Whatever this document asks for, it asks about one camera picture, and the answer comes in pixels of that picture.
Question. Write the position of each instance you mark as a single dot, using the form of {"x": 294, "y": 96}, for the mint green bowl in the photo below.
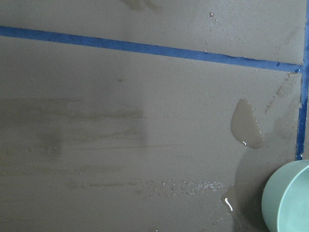
{"x": 285, "y": 199}

